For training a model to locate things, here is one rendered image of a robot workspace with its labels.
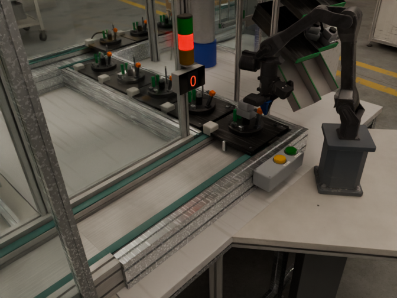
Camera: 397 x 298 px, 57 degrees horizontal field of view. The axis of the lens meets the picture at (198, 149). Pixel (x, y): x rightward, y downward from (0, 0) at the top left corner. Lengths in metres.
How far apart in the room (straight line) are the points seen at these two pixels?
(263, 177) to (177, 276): 0.42
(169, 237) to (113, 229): 0.18
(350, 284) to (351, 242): 1.03
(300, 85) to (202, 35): 0.83
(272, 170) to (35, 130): 0.82
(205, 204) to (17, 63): 0.70
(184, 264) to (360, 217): 0.59
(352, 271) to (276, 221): 1.14
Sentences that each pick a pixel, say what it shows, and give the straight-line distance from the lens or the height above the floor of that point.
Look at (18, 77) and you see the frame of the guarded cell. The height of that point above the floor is 1.51.
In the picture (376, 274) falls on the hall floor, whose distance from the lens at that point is 2.33.
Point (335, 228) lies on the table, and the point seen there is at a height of 0.86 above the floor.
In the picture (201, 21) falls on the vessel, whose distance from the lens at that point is 2.24.
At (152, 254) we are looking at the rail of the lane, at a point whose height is 0.92.
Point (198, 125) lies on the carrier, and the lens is 1.47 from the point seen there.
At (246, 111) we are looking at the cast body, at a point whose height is 1.05.
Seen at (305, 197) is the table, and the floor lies 0.86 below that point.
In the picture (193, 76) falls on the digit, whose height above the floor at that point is 1.22.
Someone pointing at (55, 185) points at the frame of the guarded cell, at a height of 1.30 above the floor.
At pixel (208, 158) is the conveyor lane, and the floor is 0.92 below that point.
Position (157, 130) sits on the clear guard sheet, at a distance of 1.31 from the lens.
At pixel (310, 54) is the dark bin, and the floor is 1.20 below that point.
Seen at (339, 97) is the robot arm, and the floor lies 1.20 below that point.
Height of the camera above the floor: 1.71
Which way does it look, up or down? 34 degrees down
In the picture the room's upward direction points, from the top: 2 degrees counter-clockwise
